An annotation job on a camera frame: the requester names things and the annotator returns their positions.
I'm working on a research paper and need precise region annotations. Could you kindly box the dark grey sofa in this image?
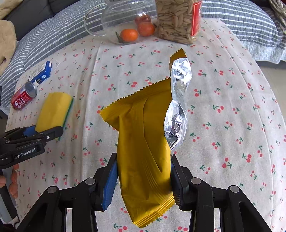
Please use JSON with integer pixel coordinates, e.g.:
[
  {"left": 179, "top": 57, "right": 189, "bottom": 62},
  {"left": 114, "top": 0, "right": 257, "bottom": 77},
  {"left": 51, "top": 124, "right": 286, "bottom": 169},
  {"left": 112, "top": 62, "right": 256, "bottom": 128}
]
[{"left": 4, "top": 0, "right": 77, "bottom": 41}]

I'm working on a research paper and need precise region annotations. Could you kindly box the orange tangerine front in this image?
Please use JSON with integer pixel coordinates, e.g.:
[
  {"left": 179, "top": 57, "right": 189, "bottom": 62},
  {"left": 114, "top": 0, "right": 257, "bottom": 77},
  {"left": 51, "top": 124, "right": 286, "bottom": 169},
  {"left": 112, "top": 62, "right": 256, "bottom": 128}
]
[{"left": 120, "top": 29, "right": 139, "bottom": 42}]

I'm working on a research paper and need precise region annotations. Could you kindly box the orange tangerine right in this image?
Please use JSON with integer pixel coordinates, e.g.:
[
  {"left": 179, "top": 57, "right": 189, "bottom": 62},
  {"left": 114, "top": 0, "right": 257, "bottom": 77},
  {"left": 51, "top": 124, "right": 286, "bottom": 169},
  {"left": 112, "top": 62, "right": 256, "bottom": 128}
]
[{"left": 137, "top": 22, "right": 155, "bottom": 37}]

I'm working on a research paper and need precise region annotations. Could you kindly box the beige fleece blanket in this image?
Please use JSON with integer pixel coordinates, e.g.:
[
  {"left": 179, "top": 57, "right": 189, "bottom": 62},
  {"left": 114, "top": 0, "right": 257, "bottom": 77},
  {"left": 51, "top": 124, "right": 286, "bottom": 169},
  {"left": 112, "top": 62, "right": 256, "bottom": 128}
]
[{"left": 0, "top": 0, "right": 23, "bottom": 75}]

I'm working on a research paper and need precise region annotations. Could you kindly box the red milk drink can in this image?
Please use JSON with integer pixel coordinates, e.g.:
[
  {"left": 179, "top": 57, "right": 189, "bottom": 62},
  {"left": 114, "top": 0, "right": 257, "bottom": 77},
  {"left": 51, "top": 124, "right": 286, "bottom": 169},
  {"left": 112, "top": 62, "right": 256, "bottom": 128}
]
[{"left": 11, "top": 82, "right": 37, "bottom": 110}]

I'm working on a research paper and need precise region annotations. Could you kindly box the yellow foil snack wrapper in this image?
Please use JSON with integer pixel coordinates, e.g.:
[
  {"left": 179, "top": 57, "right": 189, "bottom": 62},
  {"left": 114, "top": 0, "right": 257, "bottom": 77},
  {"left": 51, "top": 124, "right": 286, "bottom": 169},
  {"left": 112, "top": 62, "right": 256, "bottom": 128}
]
[{"left": 100, "top": 49, "right": 192, "bottom": 228}]

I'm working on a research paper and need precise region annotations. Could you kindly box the clear glass teapot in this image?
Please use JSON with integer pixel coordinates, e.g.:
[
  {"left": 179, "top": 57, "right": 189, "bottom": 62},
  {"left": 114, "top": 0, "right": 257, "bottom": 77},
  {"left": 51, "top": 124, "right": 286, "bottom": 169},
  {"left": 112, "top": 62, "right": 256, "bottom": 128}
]
[{"left": 84, "top": 1, "right": 157, "bottom": 45}]

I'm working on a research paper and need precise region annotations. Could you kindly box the yellow green sponge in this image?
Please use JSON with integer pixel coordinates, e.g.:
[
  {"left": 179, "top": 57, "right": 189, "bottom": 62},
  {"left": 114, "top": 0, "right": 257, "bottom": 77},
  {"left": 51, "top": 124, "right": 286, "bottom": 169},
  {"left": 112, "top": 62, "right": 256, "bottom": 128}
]
[{"left": 35, "top": 92, "right": 73, "bottom": 132}]

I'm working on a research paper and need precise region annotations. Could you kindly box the grey striped quilt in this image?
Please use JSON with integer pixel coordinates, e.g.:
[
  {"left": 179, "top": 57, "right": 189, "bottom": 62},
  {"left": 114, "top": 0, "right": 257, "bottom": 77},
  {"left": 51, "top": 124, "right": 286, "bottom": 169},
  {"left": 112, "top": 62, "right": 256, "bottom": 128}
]
[{"left": 1, "top": 1, "right": 285, "bottom": 108}]

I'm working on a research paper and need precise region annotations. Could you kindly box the jar of sunflower seeds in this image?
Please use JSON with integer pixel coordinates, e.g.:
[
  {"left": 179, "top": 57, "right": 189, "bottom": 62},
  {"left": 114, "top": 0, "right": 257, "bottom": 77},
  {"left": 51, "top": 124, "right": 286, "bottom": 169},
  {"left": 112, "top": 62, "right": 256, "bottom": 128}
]
[{"left": 155, "top": 0, "right": 202, "bottom": 44}]

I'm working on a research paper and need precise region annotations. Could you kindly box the orange tangerine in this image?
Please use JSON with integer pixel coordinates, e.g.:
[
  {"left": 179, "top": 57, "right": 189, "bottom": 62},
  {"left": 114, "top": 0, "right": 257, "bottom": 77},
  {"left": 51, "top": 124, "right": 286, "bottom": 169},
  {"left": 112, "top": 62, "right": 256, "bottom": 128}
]
[
  {"left": 135, "top": 14, "right": 151, "bottom": 25},
  {"left": 137, "top": 22, "right": 155, "bottom": 37},
  {"left": 120, "top": 29, "right": 139, "bottom": 42}
]

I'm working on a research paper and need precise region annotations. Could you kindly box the small blue white box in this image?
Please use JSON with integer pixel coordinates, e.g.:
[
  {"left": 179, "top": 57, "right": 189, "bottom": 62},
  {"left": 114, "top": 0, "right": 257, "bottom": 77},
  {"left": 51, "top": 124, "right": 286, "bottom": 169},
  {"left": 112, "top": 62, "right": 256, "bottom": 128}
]
[{"left": 29, "top": 60, "right": 52, "bottom": 86}]

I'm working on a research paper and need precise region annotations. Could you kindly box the orange tangerine back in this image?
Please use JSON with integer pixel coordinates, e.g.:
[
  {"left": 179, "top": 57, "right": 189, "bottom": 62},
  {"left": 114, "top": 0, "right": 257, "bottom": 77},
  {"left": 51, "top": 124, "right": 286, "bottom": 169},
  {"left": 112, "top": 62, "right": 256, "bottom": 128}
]
[{"left": 135, "top": 14, "right": 151, "bottom": 25}]

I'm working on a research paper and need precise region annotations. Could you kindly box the cherry print tablecloth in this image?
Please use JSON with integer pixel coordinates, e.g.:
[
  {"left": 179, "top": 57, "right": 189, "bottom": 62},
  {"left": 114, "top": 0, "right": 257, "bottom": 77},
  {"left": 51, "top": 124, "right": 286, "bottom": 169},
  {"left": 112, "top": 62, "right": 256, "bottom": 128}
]
[{"left": 7, "top": 19, "right": 285, "bottom": 231}]

